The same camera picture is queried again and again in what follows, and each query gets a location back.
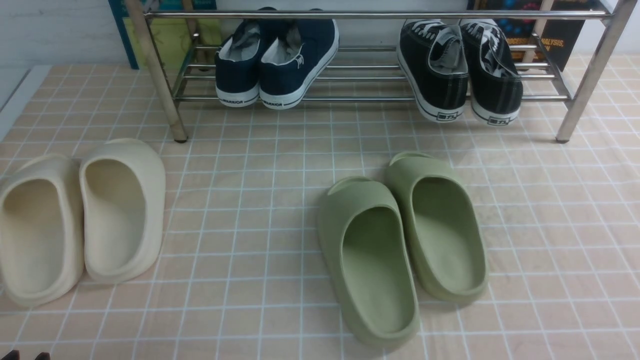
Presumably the black canvas sneaker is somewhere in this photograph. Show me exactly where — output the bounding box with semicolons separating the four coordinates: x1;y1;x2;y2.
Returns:
458;19;524;126
396;19;469;123

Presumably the silver metal shoe rack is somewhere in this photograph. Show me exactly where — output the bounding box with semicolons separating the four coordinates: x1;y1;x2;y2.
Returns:
124;0;637;144

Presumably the left green foam slipper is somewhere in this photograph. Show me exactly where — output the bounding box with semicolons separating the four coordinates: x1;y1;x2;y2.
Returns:
316;176;419;349

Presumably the green foam slipper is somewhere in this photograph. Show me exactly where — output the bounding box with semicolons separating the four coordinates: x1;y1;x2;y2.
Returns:
384;152;489;305
316;176;419;349

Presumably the right navy canvas sneaker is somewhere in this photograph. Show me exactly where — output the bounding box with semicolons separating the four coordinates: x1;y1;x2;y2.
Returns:
259;18;339;111

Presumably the navy canvas sneaker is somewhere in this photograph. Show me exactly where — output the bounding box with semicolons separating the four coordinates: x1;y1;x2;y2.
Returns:
215;18;280;108
259;18;339;111

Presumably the right green foam slipper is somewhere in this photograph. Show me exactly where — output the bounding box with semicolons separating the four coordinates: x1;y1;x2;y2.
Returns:
384;152;489;305

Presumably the left navy canvas sneaker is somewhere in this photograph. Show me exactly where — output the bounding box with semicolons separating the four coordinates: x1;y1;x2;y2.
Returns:
215;18;280;108

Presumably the blue and yellow book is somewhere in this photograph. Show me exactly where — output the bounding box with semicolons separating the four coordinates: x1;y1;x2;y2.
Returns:
109;0;222;69

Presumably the right cream foam slipper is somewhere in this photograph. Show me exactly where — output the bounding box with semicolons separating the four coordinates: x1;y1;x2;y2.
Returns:
78;138;166;284

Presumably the cream foam slipper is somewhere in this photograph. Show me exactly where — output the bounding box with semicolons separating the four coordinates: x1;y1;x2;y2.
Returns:
78;138;166;284
0;153;85;308

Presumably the black image processing book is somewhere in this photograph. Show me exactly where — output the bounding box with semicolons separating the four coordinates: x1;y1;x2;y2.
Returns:
467;0;594;71

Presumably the left cream foam slipper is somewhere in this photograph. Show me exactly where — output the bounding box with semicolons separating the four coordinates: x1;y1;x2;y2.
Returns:
0;153;85;308

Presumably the dark object bottom left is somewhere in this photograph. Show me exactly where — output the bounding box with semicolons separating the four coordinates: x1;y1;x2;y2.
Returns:
0;350;52;360

